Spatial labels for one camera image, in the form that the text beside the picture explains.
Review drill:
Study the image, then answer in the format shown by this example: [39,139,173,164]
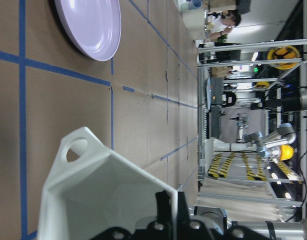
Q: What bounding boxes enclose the white angular cup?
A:
[37,127,178,240]

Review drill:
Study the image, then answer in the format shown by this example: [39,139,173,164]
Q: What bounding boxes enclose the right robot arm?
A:
[189,206,307,240]

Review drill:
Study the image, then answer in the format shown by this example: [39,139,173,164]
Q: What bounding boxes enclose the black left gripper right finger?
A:
[177,191,190,223]

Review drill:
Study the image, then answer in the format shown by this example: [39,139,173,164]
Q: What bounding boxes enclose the seated person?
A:
[207,9,242,41]

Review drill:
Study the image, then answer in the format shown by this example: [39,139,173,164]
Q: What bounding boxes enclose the lavender plate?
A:
[54,0,122,62]

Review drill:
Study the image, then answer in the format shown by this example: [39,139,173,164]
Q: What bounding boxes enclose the yellow hard hat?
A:
[266,45,301,70]

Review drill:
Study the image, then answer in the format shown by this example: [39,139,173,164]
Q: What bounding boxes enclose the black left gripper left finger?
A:
[155,190,173,225]

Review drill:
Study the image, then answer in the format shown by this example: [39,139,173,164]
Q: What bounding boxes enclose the brown paper table cover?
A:
[0,0,198,240]

